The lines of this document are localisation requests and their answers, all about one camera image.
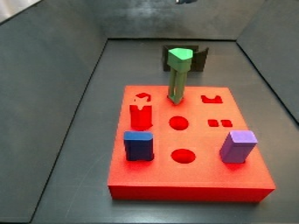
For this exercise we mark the red peg board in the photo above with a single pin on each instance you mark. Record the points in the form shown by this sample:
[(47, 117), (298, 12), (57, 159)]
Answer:
[(187, 171)]

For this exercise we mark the red star peg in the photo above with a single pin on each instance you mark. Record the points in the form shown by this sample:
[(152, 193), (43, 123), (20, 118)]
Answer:
[(140, 112)]

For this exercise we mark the dark blue rounded peg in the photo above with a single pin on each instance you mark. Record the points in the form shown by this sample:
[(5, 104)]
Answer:
[(139, 145)]

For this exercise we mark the green pentagon peg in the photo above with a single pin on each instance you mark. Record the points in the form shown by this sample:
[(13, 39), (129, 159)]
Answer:
[(179, 73)]

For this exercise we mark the black curved holder stand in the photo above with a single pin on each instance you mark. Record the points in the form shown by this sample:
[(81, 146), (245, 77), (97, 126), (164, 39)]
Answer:
[(199, 56)]

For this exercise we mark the purple rectangular peg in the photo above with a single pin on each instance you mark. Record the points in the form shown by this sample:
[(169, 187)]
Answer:
[(237, 145)]

